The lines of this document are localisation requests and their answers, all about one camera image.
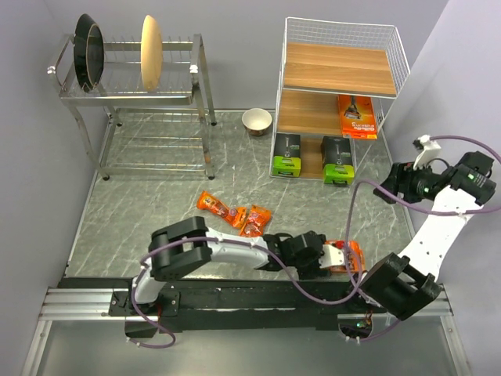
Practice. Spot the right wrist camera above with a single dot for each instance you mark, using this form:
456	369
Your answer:
429	150

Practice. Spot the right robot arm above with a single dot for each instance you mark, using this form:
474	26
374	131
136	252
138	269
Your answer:
406	282

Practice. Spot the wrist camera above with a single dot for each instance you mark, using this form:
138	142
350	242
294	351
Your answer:
332	259
429	150

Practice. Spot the black plate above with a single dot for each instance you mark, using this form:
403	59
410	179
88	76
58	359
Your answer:
88	53

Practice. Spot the white brown bowl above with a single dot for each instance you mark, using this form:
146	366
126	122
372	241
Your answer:
256	121

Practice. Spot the orange Gillette Fusion pack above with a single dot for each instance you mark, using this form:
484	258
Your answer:
357	118

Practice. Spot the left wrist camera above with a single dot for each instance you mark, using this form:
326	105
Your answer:
332	259

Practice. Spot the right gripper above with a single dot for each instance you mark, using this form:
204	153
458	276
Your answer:
401	178

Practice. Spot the beige plate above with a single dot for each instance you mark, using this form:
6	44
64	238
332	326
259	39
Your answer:
151	54

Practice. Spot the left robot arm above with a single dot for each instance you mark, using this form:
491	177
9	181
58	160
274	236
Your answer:
183	247

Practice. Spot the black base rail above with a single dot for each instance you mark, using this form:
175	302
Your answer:
203	305

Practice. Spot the orange razor bag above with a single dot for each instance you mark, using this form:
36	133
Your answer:
256	222
235	217

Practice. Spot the orange razor pack back side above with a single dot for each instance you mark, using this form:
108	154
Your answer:
354	258

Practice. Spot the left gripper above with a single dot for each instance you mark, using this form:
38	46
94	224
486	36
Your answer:
313	269

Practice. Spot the steel dish rack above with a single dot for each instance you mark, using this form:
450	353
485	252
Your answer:
126	130

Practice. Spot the black green razor box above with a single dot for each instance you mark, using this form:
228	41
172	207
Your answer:
338	161
286	157

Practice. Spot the white wire wooden shelf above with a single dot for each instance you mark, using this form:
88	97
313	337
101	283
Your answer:
322	60

